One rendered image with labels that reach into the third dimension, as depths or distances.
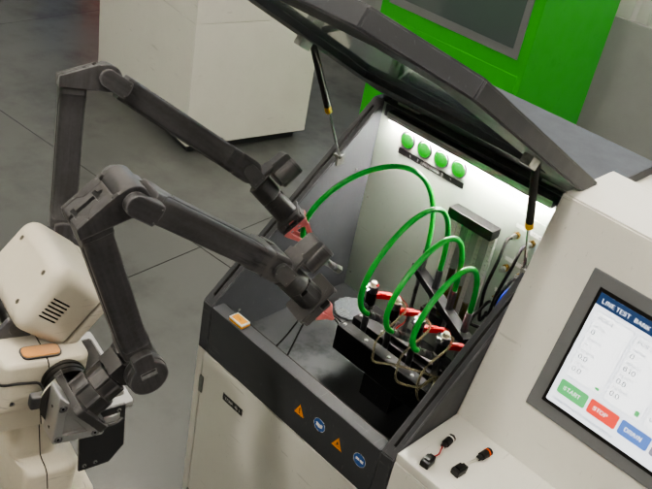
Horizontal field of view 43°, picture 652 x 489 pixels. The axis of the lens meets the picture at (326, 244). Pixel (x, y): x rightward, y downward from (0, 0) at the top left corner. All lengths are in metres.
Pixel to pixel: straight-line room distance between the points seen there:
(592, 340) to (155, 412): 1.91
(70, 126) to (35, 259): 0.34
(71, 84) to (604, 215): 1.14
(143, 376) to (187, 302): 2.25
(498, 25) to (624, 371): 3.03
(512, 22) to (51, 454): 3.37
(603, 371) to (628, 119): 4.21
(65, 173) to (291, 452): 0.91
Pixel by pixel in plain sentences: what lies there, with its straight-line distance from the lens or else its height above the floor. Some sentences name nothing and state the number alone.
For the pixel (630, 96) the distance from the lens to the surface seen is 5.93.
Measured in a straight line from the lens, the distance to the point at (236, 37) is 4.86.
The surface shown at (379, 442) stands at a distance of 1.96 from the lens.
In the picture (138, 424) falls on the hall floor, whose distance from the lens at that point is 3.25.
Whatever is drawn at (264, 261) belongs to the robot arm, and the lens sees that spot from 1.58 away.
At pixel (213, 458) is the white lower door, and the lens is 2.54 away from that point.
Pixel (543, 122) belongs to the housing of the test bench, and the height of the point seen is 1.50.
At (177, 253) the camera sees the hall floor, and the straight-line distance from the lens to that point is 4.14.
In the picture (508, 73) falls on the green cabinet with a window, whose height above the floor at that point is 0.89.
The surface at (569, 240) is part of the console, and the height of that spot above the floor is 1.47.
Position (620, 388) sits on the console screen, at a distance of 1.85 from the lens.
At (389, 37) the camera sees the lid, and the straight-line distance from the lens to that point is 1.29.
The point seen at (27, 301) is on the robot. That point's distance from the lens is 1.63.
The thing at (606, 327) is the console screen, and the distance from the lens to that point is 1.84.
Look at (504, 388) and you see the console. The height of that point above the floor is 1.10.
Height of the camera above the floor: 2.32
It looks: 32 degrees down
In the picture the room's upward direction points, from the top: 11 degrees clockwise
